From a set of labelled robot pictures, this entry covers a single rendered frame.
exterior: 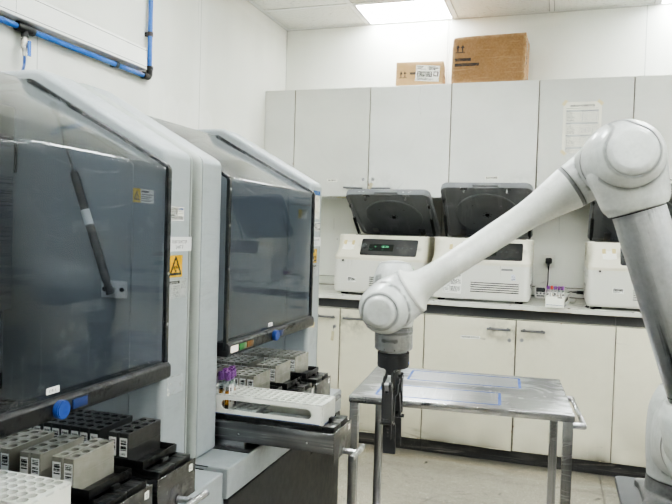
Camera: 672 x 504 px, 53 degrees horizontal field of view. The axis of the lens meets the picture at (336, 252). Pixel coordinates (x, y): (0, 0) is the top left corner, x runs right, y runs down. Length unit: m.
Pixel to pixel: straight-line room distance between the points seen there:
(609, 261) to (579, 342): 0.46
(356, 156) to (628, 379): 2.05
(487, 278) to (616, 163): 2.59
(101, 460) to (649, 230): 1.09
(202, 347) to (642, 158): 1.01
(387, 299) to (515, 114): 2.94
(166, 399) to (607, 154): 1.01
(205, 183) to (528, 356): 2.65
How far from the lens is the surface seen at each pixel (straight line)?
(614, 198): 1.37
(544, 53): 4.60
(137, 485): 1.31
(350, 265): 4.01
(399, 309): 1.35
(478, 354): 3.89
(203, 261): 1.58
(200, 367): 1.61
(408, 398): 1.91
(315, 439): 1.63
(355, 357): 4.05
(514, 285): 3.85
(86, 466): 1.29
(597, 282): 3.84
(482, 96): 4.22
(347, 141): 4.35
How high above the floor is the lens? 1.28
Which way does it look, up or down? 2 degrees down
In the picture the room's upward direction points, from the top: 2 degrees clockwise
